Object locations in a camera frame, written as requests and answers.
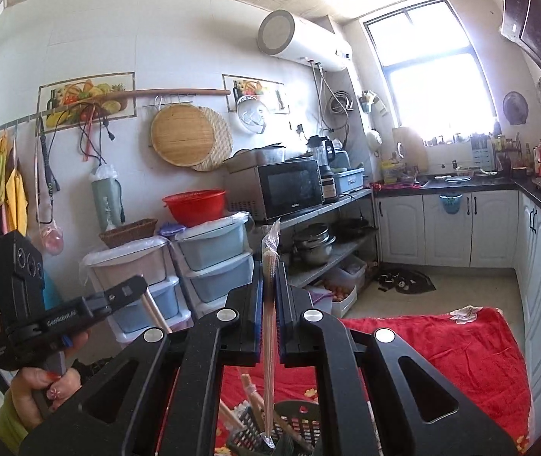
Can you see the person's left forearm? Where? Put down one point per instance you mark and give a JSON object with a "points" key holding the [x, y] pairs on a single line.
{"points": [[9, 422]]}

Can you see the blue hanging basket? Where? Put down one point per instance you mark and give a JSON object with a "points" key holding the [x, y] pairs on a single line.
{"points": [[450, 204]]}

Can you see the green hanging pouch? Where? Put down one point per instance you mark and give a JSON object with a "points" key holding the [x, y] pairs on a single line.
{"points": [[106, 204]]}

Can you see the black blender jug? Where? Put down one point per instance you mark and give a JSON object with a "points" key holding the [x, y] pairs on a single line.
{"points": [[320, 152]]}

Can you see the brown wicker basket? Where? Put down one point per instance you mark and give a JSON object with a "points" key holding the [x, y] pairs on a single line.
{"points": [[127, 235]]}

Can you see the grey tray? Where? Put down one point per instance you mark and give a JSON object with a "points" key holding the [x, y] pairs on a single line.
{"points": [[270, 154]]}

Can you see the pink hanging scoop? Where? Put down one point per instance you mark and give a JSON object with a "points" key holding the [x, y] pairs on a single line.
{"points": [[51, 237]]}

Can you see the metal shelf rack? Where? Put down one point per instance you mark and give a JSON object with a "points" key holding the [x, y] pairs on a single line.
{"points": [[327, 206]]}

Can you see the black wok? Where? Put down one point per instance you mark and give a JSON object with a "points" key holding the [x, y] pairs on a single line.
{"points": [[353, 228]]}

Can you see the clear plastic storage box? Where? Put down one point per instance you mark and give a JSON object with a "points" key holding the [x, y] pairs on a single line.
{"points": [[341, 297], [353, 268]]}

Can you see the bamboo chopstick pair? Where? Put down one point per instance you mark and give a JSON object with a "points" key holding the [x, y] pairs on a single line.
{"points": [[156, 313], [269, 389]]}

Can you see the white water heater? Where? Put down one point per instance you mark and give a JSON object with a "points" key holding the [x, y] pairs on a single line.
{"points": [[313, 40]]}

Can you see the steel cooking pot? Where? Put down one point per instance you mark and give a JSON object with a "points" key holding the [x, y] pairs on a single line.
{"points": [[313, 251]]}

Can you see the black microwave oven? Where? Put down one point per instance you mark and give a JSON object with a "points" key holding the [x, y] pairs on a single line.
{"points": [[289, 190]]}

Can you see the white round appliance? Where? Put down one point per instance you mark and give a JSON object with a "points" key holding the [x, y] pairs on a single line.
{"points": [[373, 141]]}

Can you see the white lower cabinets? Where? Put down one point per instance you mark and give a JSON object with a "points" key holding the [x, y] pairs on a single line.
{"points": [[446, 232]]}

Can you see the person's left hand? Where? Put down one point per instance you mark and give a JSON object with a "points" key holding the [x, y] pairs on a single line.
{"points": [[28, 389]]}

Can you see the grey-blue plastic drawer tower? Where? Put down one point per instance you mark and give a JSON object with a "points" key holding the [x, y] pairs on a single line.
{"points": [[213, 247]]}

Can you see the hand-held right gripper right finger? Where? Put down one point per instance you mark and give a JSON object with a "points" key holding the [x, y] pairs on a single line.
{"points": [[280, 323]]}

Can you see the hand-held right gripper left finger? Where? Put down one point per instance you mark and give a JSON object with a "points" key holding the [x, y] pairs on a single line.
{"points": [[258, 323]]}

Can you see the small fruit picture tile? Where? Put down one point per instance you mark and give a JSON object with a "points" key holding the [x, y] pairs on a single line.
{"points": [[251, 88]]}

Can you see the white hanging colander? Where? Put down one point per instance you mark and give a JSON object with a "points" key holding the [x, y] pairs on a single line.
{"points": [[251, 116]]}

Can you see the green plastic utensil holder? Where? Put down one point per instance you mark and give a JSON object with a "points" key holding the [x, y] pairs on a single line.
{"points": [[294, 415]]}

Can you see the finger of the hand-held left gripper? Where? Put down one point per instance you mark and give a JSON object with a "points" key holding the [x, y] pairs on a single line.
{"points": [[118, 297]]}

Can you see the round bamboo tray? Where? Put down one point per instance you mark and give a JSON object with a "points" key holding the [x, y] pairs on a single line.
{"points": [[182, 135]]}

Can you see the beige jug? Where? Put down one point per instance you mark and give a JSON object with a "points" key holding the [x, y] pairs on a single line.
{"points": [[410, 149]]}

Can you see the dark glass jar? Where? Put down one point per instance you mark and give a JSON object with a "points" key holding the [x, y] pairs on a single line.
{"points": [[329, 187]]}

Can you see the blue-grey plastic box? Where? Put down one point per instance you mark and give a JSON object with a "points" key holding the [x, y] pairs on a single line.
{"points": [[351, 180]]}

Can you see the red plastic basin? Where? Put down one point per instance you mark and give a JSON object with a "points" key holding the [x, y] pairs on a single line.
{"points": [[194, 209]]}

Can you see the yellow hanging cloth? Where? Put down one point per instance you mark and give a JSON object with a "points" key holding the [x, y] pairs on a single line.
{"points": [[16, 199]]}

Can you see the white plate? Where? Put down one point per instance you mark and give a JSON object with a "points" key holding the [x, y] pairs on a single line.
{"points": [[456, 178]]}

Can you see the kitchen window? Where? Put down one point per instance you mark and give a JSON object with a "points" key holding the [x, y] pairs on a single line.
{"points": [[432, 90]]}

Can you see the purple lidded container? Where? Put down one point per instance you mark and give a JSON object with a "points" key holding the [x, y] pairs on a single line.
{"points": [[171, 229]]}

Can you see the red floral blanket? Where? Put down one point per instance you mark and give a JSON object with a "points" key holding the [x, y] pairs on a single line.
{"points": [[441, 356]]}

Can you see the wall-mounted cup holder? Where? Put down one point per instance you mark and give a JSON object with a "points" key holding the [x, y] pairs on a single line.
{"points": [[367, 100]]}

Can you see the knife block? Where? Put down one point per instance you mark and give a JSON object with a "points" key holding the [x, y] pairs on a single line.
{"points": [[482, 156]]}

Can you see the large fruit picture tile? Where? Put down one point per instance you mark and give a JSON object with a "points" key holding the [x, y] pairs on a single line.
{"points": [[85, 92]]}

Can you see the long wooden rolling pin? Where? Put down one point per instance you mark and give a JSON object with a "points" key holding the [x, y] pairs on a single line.
{"points": [[180, 90]]}

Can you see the pink and blue drawer tower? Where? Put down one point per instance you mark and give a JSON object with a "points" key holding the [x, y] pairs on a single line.
{"points": [[127, 266]]}

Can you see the small wall fan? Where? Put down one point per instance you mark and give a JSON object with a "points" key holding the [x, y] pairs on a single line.
{"points": [[515, 107]]}

